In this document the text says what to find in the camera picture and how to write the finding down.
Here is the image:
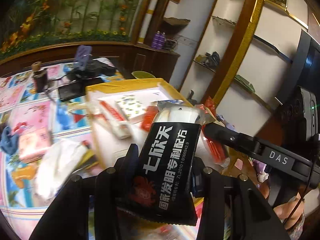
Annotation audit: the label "flower bamboo wall mural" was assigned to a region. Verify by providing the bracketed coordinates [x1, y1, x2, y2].
[1, 0, 142, 60]

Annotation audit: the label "black camera pouch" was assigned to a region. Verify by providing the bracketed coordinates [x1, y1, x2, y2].
[66, 59, 117, 81]

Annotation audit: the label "purple spray bottles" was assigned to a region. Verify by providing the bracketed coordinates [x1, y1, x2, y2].
[151, 31, 165, 50]

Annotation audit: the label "white red plastic bag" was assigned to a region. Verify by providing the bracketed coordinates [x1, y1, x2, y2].
[87, 99, 132, 140]

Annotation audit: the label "white rolled poster tube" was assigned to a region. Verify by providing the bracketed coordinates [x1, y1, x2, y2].
[137, 0, 158, 44]

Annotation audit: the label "dark ink bottle cork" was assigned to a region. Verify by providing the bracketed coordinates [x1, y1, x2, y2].
[31, 61, 48, 93]

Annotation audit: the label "black sanitary pad packet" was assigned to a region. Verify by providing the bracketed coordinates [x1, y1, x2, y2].
[119, 101, 205, 225]

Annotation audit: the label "purple phone stand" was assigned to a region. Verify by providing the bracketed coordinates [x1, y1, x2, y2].
[74, 45, 92, 70]

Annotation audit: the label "white sock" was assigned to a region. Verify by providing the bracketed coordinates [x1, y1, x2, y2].
[35, 139, 88, 200]

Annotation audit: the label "pink tissue packet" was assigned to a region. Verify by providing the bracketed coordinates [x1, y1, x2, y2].
[18, 128, 52, 164]

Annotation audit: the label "blue towel cloth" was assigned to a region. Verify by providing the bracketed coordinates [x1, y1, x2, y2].
[0, 126, 19, 156]

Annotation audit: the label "yellow cardboard box tray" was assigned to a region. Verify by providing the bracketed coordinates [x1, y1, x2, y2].
[86, 78, 192, 169]

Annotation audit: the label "black smartphone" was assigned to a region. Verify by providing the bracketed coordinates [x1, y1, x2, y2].
[58, 77, 104, 102]

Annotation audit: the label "colourful patterned tablecloth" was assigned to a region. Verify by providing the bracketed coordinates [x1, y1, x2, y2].
[1, 61, 93, 239]

